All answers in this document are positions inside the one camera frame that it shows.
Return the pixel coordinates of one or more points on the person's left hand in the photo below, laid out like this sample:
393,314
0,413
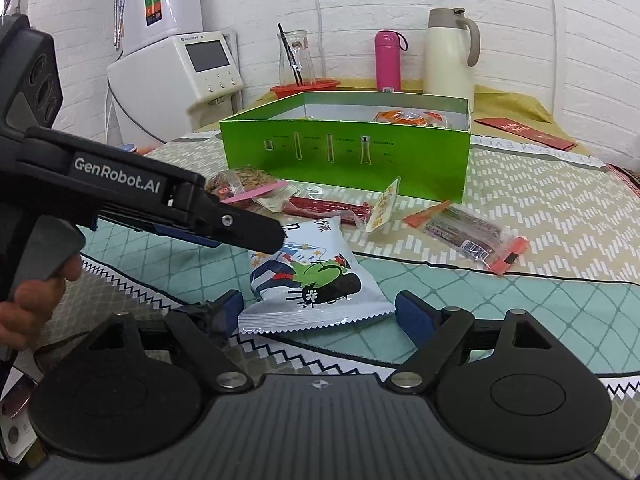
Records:
30,305

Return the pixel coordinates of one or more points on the clear bag of crackers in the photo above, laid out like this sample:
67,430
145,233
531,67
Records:
250,177

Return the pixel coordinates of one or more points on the white cartoon snack bag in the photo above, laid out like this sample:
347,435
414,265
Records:
310,280

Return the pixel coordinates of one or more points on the teal and beige patterned mat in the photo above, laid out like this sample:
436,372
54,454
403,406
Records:
550,280

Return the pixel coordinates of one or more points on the clear glass carafe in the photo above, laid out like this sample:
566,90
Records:
305,55

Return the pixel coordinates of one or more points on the black straw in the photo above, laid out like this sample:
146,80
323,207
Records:
290,55

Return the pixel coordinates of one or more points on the green cardboard box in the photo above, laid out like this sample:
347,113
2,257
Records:
300,170

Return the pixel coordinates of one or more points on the clear yellow-print snack packet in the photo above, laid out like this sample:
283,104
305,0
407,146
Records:
382,210

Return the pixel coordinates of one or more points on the red plastic basin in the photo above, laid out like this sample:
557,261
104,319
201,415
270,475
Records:
322,87

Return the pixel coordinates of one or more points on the red envelope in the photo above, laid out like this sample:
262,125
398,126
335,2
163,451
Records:
520,130

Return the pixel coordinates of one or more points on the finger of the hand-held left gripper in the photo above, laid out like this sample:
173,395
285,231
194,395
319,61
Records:
180,232
240,227

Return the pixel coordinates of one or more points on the white appliance with screen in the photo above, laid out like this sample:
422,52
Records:
150,90

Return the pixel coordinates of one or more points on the pink thermos bottle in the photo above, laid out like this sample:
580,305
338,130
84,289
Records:
390,60

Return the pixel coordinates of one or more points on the dark snack bar packet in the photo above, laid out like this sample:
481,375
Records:
465,230

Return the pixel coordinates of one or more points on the orange snack packet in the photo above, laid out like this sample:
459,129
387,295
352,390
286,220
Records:
405,117

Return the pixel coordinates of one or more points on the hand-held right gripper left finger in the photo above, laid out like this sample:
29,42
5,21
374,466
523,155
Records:
231,310

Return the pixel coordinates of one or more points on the cream thermos jug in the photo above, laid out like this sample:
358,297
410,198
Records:
447,60

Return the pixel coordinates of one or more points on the white wall water purifier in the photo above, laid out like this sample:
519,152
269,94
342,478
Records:
175,0

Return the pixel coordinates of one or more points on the red sausage stick packet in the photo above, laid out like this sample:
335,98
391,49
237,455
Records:
320,205

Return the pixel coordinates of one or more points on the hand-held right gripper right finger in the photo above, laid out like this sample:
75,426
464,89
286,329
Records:
415,317

